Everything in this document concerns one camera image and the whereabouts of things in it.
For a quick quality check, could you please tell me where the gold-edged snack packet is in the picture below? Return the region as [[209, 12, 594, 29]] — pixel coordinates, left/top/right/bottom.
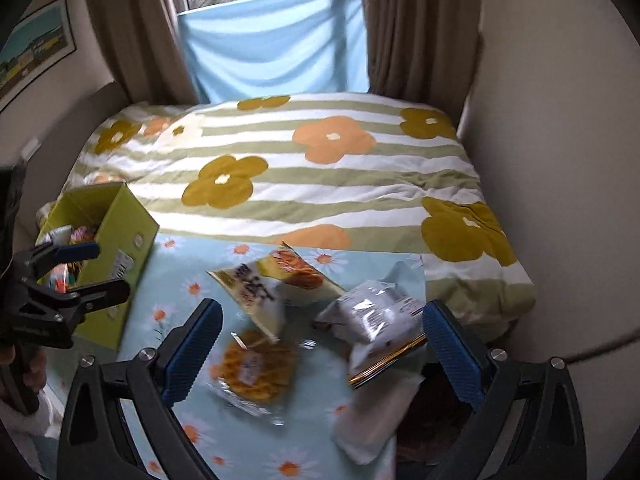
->
[[347, 335, 428, 391]]

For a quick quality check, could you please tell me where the brown curtain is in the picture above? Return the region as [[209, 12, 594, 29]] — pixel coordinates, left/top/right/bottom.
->
[[82, 0, 198, 106], [360, 0, 486, 121]]

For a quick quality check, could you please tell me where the clear round biscuit packet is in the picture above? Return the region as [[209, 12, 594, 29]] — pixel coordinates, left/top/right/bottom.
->
[[207, 330, 301, 426]]

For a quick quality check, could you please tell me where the plain white snack packet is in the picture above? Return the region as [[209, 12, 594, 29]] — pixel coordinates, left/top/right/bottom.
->
[[332, 375, 423, 466]]

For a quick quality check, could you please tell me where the black cable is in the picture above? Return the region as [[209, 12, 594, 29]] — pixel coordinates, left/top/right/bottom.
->
[[565, 327, 640, 367]]

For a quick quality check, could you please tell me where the light blue daisy sheet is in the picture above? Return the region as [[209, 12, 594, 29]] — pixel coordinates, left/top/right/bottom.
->
[[47, 232, 431, 480]]

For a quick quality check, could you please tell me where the orange snack packet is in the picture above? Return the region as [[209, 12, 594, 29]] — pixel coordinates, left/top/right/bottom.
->
[[50, 265, 72, 293]]

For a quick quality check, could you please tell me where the small colourful snack packet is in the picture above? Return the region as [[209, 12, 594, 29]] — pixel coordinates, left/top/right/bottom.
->
[[71, 225, 101, 247]]

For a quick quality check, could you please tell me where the striped floral duvet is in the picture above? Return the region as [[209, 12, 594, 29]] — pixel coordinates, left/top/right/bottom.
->
[[35, 92, 538, 331]]

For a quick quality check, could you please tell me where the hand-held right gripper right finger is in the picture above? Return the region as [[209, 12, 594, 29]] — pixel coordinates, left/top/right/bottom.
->
[[422, 300, 588, 480]]

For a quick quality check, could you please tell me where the person's left hand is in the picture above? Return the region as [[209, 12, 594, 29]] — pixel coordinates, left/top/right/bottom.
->
[[22, 347, 49, 401]]

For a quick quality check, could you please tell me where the grey white snack packet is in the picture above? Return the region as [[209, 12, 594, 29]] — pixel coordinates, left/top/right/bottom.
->
[[315, 280, 426, 346]]

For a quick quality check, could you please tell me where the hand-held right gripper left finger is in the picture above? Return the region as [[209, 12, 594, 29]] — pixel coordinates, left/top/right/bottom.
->
[[57, 299, 224, 480]]

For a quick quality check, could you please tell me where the beige yellow snack packet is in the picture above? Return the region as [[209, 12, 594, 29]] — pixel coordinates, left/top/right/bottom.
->
[[207, 242, 346, 341]]

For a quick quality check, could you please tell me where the green cardboard box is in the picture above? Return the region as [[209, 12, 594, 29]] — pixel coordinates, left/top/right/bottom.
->
[[37, 182, 161, 351]]

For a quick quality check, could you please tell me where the framed wall picture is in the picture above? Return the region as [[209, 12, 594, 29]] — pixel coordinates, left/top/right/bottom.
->
[[0, 0, 78, 113]]

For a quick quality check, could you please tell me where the light blue window cloth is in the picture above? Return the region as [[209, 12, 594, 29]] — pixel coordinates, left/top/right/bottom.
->
[[177, 0, 371, 106]]

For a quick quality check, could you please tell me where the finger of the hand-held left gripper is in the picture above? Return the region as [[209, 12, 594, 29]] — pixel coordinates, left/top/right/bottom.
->
[[21, 241, 102, 282], [21, 278, 133, 324]]

